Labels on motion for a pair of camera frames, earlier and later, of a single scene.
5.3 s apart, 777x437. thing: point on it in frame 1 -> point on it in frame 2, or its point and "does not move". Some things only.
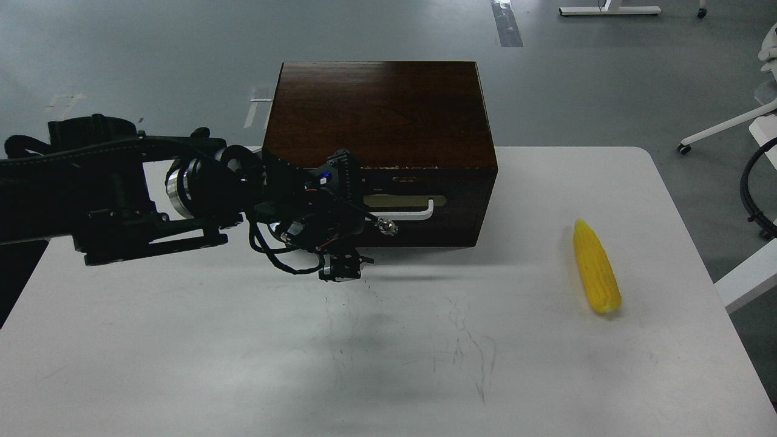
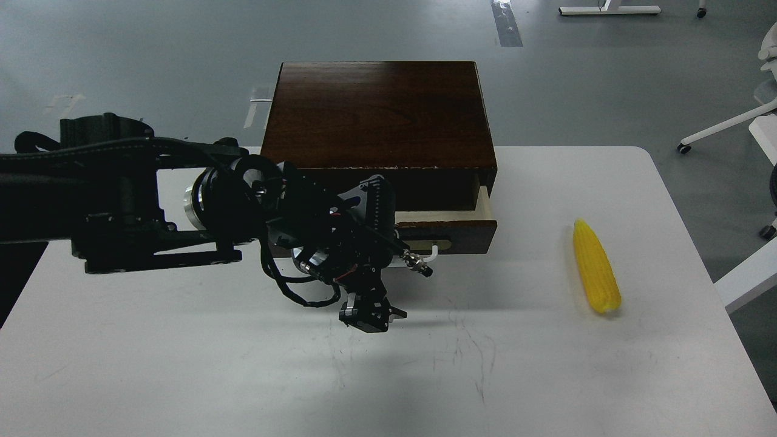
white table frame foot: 753,278 does not move
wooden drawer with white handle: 430,201 -> 421,233
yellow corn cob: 600,271 does not move
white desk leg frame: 604,9 does not move
